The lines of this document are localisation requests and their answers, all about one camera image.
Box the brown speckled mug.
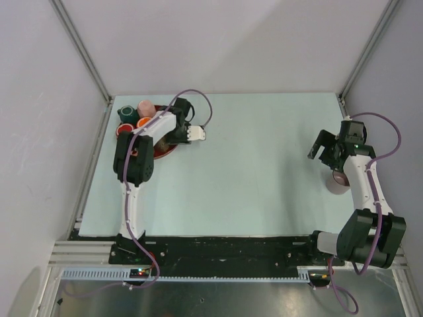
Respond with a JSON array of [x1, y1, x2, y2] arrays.
[[155, 138, 169, 153]]

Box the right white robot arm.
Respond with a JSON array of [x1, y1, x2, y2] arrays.
[[305, 117, 406, 274]]

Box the aluminium frame rail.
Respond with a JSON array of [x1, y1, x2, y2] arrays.
[[48, 241, 113, 267]]

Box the red round tray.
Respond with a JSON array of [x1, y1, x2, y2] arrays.
[[116, 104, 179, 160]]

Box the grey cable duct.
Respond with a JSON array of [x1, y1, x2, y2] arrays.
[[61, 267, 310, 283]]

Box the red mug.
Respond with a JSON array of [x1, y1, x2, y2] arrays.
[[116, 123, 134, 137]]

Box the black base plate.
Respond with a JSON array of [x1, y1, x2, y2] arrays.
[[67, 234, 344, 277]]

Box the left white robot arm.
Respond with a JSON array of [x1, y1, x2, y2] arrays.
[[113, 97, 206, 264]]

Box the mauve pink mug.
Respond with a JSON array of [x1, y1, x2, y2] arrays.
[[326, 170, 350, 195]]

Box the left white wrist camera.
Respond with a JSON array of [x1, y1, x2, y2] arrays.
[[186, 125, 206, 142]]

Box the large orange mug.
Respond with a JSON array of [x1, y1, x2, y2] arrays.
[[136, 117, 151, 128]]

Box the dark green mug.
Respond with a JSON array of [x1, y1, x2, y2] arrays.
[[117, 106, 139, 125]]

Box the light pink tall mug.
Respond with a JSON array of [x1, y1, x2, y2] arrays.
[[137, 100, 156, 118]]

